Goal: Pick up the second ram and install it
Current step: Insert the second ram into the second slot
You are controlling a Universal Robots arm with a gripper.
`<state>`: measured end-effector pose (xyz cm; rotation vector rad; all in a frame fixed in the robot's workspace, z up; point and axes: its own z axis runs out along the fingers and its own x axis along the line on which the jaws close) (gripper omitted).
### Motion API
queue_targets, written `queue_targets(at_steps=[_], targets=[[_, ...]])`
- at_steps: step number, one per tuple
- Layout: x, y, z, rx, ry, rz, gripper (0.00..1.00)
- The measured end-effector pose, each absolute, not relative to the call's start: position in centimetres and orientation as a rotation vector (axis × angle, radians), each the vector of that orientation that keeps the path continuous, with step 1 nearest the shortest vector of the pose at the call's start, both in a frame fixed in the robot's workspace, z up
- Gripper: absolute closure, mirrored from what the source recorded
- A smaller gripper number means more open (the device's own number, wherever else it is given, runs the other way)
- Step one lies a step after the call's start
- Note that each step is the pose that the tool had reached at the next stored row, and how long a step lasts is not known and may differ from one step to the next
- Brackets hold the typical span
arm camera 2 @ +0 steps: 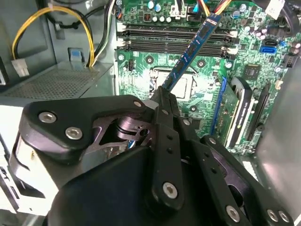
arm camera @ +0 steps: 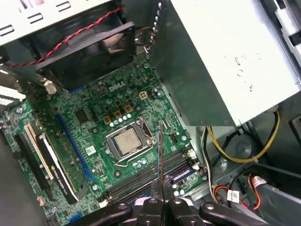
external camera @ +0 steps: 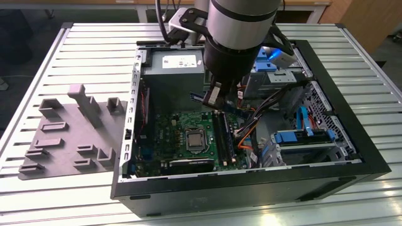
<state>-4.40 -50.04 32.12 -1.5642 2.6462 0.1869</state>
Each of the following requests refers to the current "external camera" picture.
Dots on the wooden cabinet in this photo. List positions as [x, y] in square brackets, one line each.
[370, 21]

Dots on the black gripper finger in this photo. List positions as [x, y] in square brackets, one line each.
[213, 95]
[228, 94]

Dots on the blue plastic drive latch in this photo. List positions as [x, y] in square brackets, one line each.
[263, 67]

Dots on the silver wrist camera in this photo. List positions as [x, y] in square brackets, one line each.
[175, 22]
[281, 60]

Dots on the grey parts rack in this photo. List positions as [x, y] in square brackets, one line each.
[72, 131]

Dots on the grey power supply unit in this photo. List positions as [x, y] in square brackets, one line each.
[165, 80]

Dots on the metal disk bay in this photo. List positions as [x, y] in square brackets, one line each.
[310, 146]

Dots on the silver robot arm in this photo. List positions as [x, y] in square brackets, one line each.
[241, 23]

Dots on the RAM stick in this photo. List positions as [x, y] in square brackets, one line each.
[231, 143]
[236, 111]

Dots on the white board connector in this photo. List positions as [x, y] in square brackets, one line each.
[237, 133]

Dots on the black PC case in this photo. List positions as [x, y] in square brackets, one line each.
[251, 195]

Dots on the CPU socket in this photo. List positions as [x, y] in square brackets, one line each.
[196, 150]

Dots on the green motherboard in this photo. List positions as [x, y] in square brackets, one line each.
[165, 122]

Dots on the hard disk in blue carrier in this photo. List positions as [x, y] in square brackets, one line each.
[287, 137]

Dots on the silver CPU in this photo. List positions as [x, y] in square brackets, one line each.
[193, 140]

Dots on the black RAM slot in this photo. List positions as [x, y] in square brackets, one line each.
[215, 136]
[221, 139]

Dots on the metal drive cage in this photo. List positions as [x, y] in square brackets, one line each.
[281, 77]

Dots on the black graphics card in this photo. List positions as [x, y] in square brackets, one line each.
[191, 164]

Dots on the grey stand foot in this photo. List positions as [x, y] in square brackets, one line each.
[2, 84]

